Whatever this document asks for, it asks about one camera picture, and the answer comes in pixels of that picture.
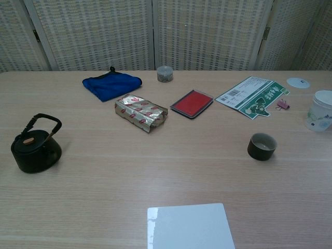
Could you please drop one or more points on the silver patterned foil packet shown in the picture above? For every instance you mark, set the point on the silver patterned foil packet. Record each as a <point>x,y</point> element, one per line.
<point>140,114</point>

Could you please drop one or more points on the green white flat carton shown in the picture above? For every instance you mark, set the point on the green white flat carton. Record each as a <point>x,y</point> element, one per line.
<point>246,96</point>

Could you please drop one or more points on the red ink pad case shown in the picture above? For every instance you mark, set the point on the red ink pad case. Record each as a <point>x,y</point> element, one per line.
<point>192,103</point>

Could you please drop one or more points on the woven folding screen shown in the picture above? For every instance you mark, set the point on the woven folding screen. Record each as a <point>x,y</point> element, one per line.
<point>98,33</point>

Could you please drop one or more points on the white rectangular board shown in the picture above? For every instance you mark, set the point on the white rectangular board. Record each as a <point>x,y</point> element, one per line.
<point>192,228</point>

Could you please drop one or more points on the dark green ceramic cup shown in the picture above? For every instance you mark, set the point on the dark green ceramic cup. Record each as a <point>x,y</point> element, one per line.
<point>259,153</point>

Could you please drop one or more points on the black cast iron teapot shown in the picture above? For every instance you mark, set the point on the black cast iron teapot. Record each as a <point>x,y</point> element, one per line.
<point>36,158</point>

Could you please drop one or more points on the white round lid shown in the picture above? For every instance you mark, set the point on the white round lid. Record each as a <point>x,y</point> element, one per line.
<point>295,82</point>

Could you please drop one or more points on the pink binder clip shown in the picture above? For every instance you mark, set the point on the pink binder clip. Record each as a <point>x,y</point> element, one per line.
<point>283,105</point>

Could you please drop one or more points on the blue folded cloth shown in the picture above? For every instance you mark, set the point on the blue folded cloth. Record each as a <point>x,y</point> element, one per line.
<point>111,85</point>

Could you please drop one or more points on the small clear round jar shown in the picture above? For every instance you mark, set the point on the small clear round jar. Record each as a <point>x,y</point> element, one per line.
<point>165,75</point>

